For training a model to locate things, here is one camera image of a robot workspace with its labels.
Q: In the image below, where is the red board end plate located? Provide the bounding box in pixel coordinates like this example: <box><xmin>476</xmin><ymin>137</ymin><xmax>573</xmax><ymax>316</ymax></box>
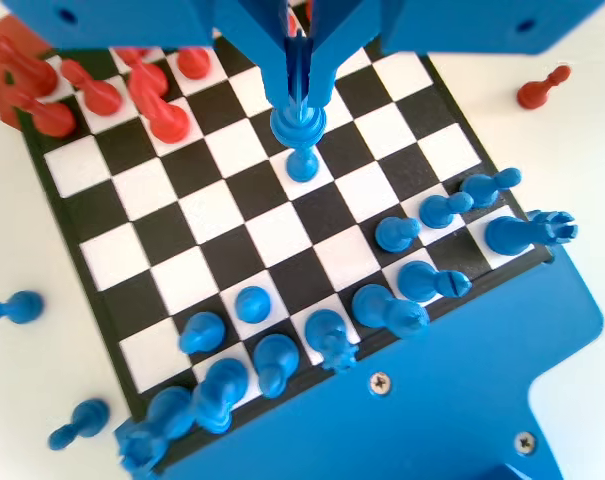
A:
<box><xmin>0</xmin><ymin>13</ymin><xmax>53</xmax><ymax>132</ymax></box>

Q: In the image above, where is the blue chess rook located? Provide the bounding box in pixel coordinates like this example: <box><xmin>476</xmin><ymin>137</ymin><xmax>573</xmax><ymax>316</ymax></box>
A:
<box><xmin>484</xmin><ymin>209</ymin><xmax>579</xmax><ymax>259</ymax></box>
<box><xmin>116</xmin><ymin>385</ymin><xmax>198</xmax><ymax>474</ymax></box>

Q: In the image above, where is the blue chess pawn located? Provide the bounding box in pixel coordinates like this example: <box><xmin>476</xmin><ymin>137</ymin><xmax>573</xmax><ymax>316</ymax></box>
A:
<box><xmin>234</xmin><ymin>285</ymin><xmax>272</xmax><ymax>323</ymax></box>
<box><xmin>284</xmin><ymin>144</ymin><xmax>318</xmax><ymax>184</ymax></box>
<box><xmin>0</xmin><ymin>290</ymin><xmax>46</xmax><ymax>326</ymax></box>
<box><xmin>177</xmin><ymin>311</ymin><xmax>227</xmax><ymax>356</ymax></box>
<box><xmin>459</xmin><ymin>167</ymin><xmax>524</xmax><ymax>210</ymax></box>
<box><xmin>418</xmin><ymin>191</ymin><xmax>476</xmax><ymax>231</ymax></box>
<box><xmin>47</xmin><ymin>398</ymin><xmax>112</xmax><ymax>452</ymax></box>
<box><xmin>374</xmin><ymin>215</ymin><xmax>423</xmax><ymax>254</ymax></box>

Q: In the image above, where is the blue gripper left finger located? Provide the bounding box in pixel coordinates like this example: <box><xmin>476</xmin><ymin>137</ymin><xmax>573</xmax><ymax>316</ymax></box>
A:
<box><xmin>1</xmin><ymin>0</ymin><xmax>303</xmax><ymax>110</ymax></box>

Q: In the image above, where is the red chess pawn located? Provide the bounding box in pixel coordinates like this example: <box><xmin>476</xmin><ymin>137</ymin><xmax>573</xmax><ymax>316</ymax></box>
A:
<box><xmin>9</xmin><ymin>92</ymin><xmax>78</xmax><ymax>140</ymax></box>
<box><xmin>175</xmin><ymin>46</ymin><xmax>213</xmax><ymax>81</ymax></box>
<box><xmin>515</xmin><ymin>64</ymin><xmax>573</xmax><ymax>111</ymax></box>
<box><xmin>60</xmin><ymin>58</ymin><xmax>124</xmax><ymax>117</ymax></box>
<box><xmin>112</xmin><ymin>47</ymin><xmax>172</xmax><ymax>99</ymax></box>

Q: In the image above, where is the blue chess bishop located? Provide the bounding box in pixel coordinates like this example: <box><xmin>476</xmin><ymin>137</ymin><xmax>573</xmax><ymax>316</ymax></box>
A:
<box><xmin>396</xmin><ymin>259</ymin><xmax>473</xmax><ymax>305</ymax></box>
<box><xmin>252</xmin><ymin>333</ymin><xmax>301</xmax><ymax>400</ymax></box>

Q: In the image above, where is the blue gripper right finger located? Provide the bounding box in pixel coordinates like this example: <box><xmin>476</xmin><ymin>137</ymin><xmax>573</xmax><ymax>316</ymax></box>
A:
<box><xmin>309</xmin><ymin>0</ymin><xmax>605</xmax><ymax>110</ymax></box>

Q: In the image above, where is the chessboard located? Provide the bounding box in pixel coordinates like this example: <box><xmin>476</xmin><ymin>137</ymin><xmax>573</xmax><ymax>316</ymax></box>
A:
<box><xmin>19</xmin><ymin>0</ymin><xmax>557</xmax><ymax>476</ymax></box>

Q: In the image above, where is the red chess rook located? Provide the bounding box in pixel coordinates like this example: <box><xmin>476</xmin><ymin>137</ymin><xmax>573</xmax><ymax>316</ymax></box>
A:
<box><xmin>0</xmin><ymin>34</ymin><xmax>59</xmax><ymax>101</ymax></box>

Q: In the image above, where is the blue chess knight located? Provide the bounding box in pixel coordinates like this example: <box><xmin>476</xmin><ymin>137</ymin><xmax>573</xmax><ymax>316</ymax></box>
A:
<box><xmin>270</xmin><ymin>34</ymin><xmax>329</xmax><ymax>150</ymax></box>
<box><xmin>191</xmin><ymin>357</ymin><xmax>251</xmax><ymax>435</ymax></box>

